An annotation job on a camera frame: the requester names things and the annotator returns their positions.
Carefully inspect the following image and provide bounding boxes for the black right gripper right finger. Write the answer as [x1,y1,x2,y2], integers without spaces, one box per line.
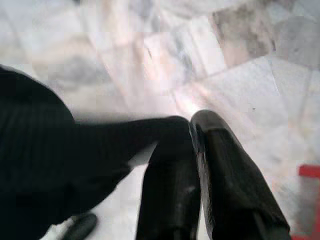
[190,109,293,240]

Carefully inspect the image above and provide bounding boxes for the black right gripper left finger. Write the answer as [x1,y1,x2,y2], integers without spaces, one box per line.
[135,116,202,240]

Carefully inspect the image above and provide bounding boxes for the black shirt with green logo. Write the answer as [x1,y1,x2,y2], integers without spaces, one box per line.
[0,63,191,240]

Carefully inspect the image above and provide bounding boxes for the red plastic stool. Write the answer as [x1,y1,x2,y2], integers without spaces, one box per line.
[289,163,320,240]

